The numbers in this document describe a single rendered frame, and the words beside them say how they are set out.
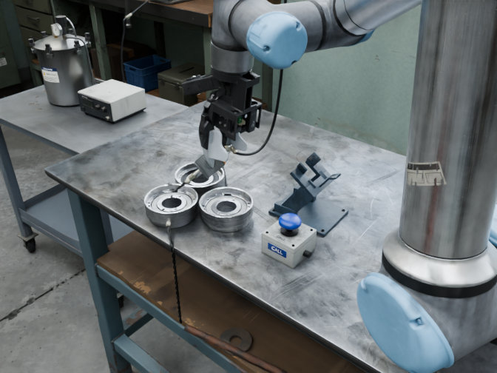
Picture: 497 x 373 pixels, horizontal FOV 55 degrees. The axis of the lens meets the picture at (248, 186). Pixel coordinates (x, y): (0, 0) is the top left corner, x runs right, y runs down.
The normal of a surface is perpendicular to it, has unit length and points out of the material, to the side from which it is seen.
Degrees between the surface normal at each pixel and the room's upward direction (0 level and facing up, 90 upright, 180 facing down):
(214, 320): 0
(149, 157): 0
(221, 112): 90
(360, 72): 90
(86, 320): 0
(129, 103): 90
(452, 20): 88
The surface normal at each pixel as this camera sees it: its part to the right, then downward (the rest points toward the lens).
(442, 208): -0.46, 0.42
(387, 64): -0.64, 0.41
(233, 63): 0.09, 0.62
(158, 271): 0.00, -0.84
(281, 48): 0.47, 0.57
